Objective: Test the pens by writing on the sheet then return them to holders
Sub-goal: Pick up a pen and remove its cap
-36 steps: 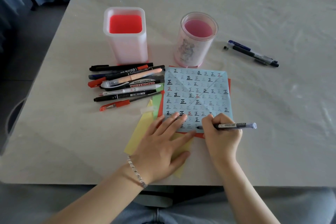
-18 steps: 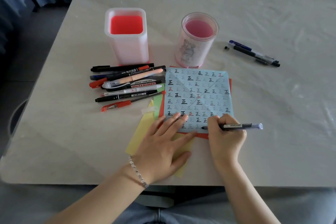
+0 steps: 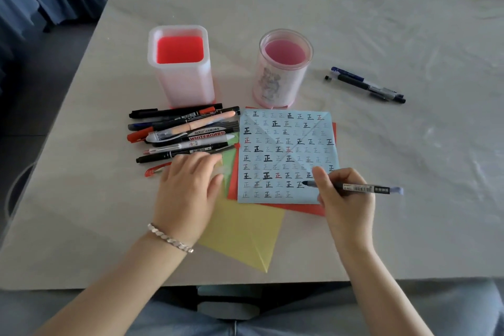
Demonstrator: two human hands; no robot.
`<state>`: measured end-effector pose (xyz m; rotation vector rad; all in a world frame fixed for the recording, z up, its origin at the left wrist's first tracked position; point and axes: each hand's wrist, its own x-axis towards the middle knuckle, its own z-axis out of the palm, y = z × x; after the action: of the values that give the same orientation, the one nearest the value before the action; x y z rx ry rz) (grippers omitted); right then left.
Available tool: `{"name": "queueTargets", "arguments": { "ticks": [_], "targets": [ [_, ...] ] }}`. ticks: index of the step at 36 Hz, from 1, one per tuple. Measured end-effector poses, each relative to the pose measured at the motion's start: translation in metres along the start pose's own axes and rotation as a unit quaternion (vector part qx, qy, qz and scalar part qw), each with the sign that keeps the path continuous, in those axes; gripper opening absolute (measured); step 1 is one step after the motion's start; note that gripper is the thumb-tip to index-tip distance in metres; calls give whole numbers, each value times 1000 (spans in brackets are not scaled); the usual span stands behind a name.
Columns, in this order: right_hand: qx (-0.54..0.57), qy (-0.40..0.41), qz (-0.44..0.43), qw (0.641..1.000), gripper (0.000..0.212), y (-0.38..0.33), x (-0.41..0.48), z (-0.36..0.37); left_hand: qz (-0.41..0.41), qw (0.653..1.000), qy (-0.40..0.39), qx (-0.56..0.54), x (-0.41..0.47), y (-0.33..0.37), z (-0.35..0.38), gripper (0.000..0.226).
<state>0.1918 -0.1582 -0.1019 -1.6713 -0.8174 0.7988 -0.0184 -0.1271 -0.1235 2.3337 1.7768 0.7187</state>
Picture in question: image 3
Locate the person's left hand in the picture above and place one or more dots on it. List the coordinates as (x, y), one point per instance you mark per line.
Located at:
(185, 202)

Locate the person's right hand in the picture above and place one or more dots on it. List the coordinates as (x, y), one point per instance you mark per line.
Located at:
(350, 217)

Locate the navy pen with lavender end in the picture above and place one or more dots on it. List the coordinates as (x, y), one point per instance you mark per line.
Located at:
(366, 189)

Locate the red gel pen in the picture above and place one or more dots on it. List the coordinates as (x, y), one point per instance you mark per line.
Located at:
(153, 171)

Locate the red paper sheet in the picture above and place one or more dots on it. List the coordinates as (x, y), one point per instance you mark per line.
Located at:
(307, 209)

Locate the thin black fineliner pen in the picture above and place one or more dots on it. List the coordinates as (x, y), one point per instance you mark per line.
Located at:
(157, 157)

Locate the green paper sheet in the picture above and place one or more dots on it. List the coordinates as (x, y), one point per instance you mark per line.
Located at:
(229, 166)

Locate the white pen with black label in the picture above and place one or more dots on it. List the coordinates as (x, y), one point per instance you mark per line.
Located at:
(197, 144)

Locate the yellow paper sheet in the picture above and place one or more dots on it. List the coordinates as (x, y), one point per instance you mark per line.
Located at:
(244, 229)

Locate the thick black grey marker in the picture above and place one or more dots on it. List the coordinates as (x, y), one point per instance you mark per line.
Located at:
(208, 135)

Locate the peach pink pen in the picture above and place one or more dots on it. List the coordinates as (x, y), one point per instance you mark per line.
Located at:
(204, 122)

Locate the blue paper with writing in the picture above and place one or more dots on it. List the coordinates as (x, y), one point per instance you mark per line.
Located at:
(315, 139)

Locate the black brush pen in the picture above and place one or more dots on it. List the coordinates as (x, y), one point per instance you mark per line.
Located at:
(177, 111)

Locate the black marker pen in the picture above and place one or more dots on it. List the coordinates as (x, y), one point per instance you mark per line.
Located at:
(141, 113)

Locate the thin black pen with clip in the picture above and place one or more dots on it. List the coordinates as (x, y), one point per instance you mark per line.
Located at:
(232, 109)

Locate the square white red pen holder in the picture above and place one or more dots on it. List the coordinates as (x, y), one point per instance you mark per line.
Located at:
(185, 80)

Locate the black grey barrel pen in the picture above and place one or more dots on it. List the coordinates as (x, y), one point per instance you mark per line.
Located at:
(354, 82)

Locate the white pen with blue cap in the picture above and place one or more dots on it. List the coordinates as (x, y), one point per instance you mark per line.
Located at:
(346, 72)

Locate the round pink pen holder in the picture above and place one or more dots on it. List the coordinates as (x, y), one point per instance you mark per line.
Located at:
(275, 83)

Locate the person's right forearm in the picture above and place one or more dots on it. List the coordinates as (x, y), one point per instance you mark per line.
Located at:
(386, 300)

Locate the person's left forearm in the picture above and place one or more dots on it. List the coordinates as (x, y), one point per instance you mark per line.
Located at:
(114, 292)

